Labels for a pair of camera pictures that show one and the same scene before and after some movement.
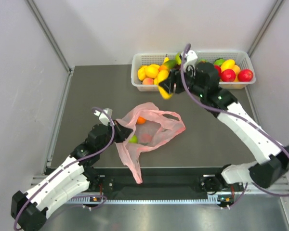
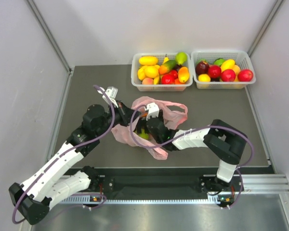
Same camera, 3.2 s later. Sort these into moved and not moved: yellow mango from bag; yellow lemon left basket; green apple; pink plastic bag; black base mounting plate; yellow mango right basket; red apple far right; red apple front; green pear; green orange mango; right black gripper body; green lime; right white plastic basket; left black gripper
Moved: yellow mango from bag; green apple; right black gripper body; pink plastic bag; left black gripper
Not moved: green orange mango; black base mounting plate; yellow mango right basket; green pear; green lime; red apple far right; red apple front; yellow lemon left basket; right white plastic basket
